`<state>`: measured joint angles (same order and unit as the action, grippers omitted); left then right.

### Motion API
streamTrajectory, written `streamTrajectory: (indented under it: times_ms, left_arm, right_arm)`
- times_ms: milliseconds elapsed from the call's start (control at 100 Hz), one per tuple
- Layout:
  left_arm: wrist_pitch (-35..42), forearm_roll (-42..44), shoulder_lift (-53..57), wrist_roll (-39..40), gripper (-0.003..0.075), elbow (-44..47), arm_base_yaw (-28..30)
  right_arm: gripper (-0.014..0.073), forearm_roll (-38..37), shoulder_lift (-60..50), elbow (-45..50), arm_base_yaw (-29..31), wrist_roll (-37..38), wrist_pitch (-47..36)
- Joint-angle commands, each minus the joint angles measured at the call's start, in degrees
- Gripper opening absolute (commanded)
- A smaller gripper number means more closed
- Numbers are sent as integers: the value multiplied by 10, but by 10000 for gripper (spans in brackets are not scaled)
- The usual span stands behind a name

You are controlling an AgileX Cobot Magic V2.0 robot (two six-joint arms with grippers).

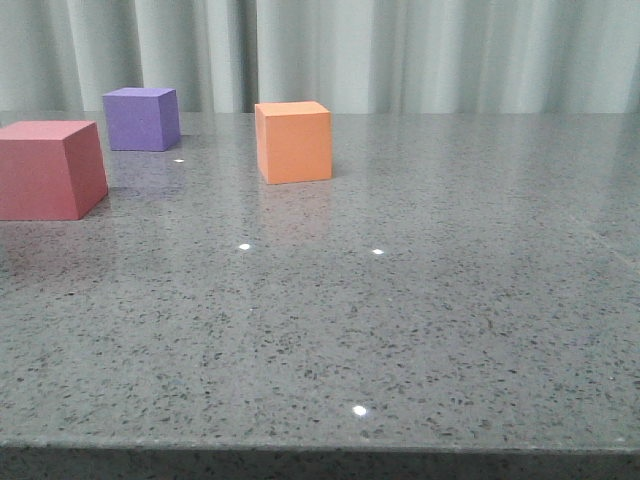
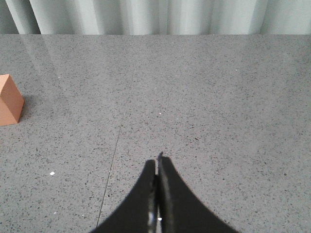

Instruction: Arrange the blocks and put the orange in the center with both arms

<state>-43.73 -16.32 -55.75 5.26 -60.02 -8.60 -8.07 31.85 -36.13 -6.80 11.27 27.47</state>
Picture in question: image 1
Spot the orange foam cube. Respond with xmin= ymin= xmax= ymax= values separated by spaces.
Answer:
xmin=255 ymin=101 xmax=332 ymax=184

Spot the purple foam cube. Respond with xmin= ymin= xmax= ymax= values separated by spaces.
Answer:
xmin=102 ymin=87 xmax=181 ymax=151

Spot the red foam cube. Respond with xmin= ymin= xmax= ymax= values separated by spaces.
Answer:
xmin=1 ymin=120 xmax=108 ymax=220

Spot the grey-green pleated curtain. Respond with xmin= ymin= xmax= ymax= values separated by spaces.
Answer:
xmin=1 ymin=1 xmax=639 ymax=113

